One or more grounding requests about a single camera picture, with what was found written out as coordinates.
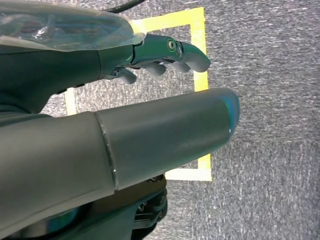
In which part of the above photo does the yellow floor tape square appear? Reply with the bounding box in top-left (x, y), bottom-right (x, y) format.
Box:
top-left (63, 7), bottom-right (213, 182)

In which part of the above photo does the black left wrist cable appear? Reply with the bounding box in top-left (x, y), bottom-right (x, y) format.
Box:
top-left (105, 0), bottom-right (146, 14)

